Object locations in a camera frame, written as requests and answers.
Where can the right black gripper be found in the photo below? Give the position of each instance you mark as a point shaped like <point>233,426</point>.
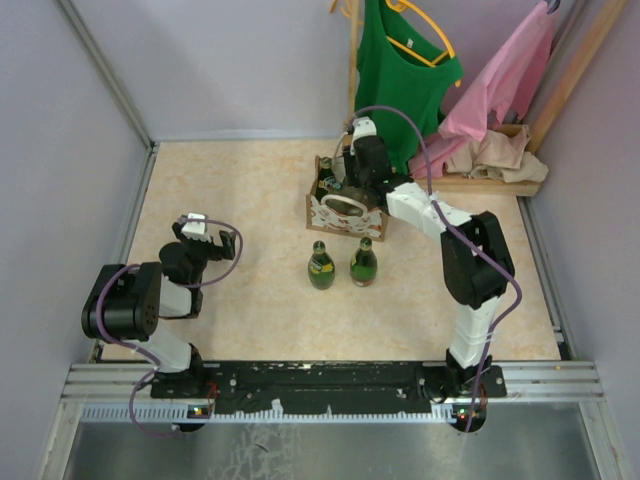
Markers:
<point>354,154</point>

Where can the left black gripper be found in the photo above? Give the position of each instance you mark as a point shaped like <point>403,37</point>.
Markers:
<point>227,238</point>

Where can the dark green bottle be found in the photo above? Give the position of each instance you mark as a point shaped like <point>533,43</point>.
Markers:
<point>326,177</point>

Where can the green bottle red label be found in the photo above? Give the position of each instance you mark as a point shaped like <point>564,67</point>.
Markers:
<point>364,264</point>

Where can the green bottle yellow label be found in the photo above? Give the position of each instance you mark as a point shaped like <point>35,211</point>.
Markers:
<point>321,267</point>

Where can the clear bottle green cap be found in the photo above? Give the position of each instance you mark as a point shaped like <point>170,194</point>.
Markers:
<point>351,203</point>

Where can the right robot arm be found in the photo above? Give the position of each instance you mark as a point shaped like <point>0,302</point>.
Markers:
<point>477,265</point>

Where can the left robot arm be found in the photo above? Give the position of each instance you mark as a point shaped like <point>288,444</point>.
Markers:
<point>128,303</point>

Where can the patterned canvas tote bag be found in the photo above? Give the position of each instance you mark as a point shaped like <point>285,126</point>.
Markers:
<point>320,217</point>

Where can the green tank top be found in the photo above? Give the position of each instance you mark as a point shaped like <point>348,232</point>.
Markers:
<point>390,76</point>

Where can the beige crumpled cloth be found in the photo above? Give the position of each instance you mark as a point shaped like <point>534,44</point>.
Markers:
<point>501,155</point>

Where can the pink shirt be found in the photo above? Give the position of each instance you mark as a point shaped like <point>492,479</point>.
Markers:
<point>507,83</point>

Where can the wooden clothes rack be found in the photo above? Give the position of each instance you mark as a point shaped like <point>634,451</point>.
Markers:
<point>588,46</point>

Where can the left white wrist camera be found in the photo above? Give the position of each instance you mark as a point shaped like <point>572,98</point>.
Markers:
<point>193,226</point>

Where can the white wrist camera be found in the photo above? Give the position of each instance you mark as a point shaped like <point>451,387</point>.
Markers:
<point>193,226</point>
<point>361,127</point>

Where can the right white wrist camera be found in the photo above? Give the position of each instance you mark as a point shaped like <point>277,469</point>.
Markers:
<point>361,127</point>

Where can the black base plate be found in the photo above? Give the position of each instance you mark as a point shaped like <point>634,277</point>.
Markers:
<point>354,387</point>

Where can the white cable duct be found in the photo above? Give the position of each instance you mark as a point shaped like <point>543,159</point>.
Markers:
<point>149,413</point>

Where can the aluminium frame rail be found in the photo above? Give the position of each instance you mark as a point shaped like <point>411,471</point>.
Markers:
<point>528,382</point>

